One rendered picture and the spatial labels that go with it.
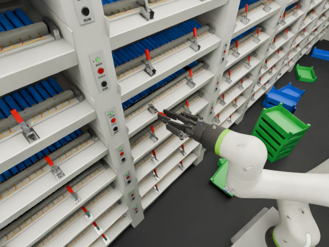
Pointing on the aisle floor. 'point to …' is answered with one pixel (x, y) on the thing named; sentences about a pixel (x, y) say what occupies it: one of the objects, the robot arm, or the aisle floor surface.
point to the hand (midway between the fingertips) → (166, 116)
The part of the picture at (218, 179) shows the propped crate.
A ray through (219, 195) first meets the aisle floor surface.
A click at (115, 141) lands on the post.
